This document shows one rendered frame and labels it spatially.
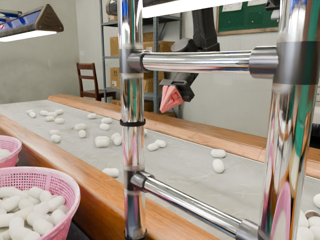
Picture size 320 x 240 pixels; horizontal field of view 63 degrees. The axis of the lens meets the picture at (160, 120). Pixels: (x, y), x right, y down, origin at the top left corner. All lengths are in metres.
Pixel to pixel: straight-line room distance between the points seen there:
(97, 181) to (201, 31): 0.56
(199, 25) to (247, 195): 0.53
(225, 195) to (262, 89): 2.27
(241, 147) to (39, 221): 0.45
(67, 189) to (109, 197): 0.09
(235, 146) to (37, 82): 4.65
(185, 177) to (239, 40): 2.38
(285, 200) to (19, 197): 0.41
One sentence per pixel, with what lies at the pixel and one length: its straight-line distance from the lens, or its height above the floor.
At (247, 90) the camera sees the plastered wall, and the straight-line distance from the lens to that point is 2.76.
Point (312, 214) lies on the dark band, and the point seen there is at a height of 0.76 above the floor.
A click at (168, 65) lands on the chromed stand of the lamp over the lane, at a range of 0.21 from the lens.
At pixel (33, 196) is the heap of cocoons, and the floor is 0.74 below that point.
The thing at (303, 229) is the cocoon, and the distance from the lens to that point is 0.38.
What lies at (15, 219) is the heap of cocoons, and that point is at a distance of 0.44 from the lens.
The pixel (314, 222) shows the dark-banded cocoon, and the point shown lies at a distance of 0.41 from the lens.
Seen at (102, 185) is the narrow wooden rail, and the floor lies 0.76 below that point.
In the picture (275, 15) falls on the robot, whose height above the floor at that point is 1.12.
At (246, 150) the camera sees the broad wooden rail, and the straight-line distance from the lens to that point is 0.64.
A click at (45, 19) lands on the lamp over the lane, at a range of 0.85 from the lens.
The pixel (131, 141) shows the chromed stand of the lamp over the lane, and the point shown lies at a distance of 0.26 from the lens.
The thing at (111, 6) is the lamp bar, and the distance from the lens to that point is 0.50.
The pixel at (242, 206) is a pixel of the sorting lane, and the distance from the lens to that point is 0.44.
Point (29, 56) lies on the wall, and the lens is 5.06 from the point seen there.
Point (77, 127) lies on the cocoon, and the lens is 0.85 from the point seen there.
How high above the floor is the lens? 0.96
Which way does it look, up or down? 13 degrees down
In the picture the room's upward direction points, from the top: straight up
